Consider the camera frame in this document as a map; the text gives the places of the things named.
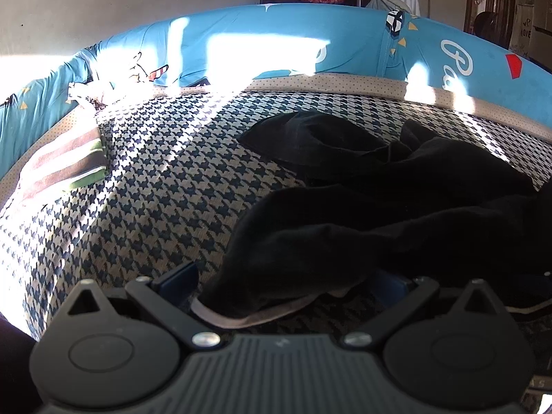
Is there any striped folded cloth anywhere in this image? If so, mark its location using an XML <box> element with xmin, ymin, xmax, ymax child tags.
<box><xmin>17</xmin><ymin>127</ymin><xmax>108</xmax><ymax>201</ymax></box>

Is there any white crumpled cloth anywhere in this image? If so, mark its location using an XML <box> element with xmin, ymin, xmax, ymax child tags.
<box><xmin>67</xmin><ymin>80</ymin><xmax>130</xmax><ymax>106</ymax></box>

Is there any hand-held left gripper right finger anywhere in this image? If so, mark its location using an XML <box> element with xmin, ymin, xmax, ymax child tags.
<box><xmin>341</xmin><ymin>269</ymin><xmax>499</xmax><ymax>351</ymax></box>

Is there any white printed bag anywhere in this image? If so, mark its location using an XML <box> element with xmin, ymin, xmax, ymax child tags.
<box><xmin>515</xmin><ymin>3</ymin><xmax>535</xmax><ymax>50</ymax></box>

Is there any black t-shirt with red print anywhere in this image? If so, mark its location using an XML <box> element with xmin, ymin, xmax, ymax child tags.
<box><xmin>190</xmin><ymin>110</ymin><xmax>552</xmax><ymax>328</ymax></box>

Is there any houndstooth patterned bed mat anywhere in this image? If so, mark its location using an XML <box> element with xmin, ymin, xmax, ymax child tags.
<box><xmin>0</xmin><ymin>90</ymin><xmax>552</xmax><ymax>341</ymax></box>

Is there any blue printed bed bumper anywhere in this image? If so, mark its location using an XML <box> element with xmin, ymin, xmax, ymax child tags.
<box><xmin>0</xmin><ymin>2</ymin><xmax>552</xmax><ymax>177</ymax></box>

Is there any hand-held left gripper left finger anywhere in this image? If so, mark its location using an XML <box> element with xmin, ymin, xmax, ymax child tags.
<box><xmin>65</xmin><ymin>262</ymin><xmax>223</xmax><ymax>351</ymax></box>

